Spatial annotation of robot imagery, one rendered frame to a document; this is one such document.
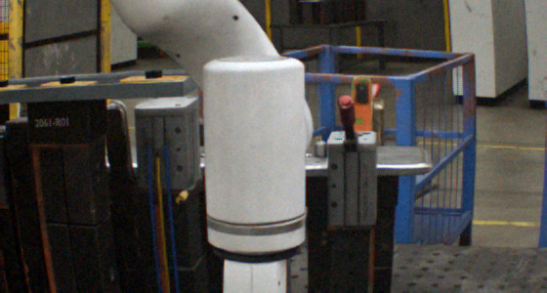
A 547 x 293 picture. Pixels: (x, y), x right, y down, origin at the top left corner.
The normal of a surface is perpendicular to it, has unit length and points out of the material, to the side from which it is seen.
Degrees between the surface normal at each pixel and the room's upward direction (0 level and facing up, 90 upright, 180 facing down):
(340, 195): 90
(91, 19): 90
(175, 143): 90
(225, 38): 119
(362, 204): 90
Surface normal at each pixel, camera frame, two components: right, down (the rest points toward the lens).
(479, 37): -0.45, 0.17
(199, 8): 0.75, 0.58
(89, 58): 0.92, 0.05
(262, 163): 0.14, 0.17
